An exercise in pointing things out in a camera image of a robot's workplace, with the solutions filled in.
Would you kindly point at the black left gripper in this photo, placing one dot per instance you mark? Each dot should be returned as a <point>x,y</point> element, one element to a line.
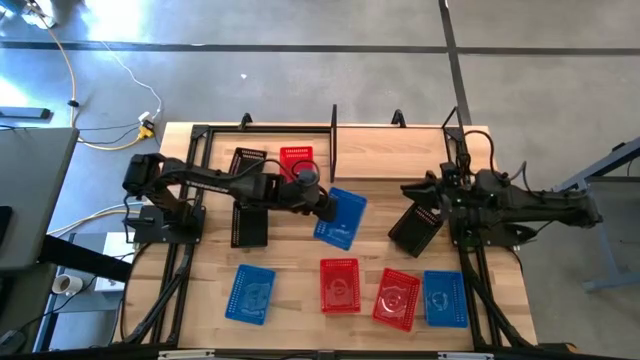
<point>322,205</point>

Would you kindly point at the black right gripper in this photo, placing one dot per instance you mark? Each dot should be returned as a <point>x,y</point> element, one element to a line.
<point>437,190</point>

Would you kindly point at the blue plastic basket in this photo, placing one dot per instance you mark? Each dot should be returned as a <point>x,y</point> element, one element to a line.
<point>250,295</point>
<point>445,299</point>
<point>347,220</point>

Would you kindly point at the black plastic basket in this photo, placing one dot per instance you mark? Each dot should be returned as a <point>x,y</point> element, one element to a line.
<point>249,227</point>
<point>412,232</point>
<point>247,159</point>

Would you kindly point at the red plastic basket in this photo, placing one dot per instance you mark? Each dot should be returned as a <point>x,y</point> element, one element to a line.
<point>396,300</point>
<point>290,157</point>
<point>340,286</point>

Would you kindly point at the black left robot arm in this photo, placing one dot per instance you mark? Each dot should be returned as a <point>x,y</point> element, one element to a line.
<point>210,180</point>

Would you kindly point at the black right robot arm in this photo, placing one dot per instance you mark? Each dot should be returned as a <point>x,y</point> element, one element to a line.
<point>540,207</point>

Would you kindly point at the black metal divider rack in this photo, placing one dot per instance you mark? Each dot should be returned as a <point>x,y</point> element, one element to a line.
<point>385,150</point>

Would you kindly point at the yellow and white power plug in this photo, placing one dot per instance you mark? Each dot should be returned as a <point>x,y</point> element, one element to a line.
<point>146,131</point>

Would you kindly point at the blue metal table leg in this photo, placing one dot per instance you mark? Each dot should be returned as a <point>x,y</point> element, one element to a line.
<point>612,265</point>

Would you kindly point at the white box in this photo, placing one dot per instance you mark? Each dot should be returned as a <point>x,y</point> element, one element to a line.
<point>116,247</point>

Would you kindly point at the black desk leg bar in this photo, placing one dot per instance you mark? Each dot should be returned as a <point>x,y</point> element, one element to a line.
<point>85,257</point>

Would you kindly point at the white mug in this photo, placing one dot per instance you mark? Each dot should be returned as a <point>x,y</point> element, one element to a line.
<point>67,285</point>

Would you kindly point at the grey desk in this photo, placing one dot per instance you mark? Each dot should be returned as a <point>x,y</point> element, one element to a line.
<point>30,190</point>

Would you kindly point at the dark computer mouse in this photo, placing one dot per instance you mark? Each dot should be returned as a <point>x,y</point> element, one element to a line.
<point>11,341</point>

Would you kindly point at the black frame bracket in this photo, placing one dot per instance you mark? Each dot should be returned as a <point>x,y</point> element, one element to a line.
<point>245,122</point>
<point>398,120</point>

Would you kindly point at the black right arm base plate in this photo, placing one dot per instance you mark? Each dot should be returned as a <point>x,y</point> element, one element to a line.
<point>495,242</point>

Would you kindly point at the black aluminium table frame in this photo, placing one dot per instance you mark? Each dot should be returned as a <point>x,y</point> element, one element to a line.
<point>175,270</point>

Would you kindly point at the white edge bracket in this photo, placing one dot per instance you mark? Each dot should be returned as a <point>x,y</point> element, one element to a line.
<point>185,354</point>
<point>465,356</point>

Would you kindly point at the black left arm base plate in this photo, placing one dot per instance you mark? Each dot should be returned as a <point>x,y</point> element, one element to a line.
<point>150,230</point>

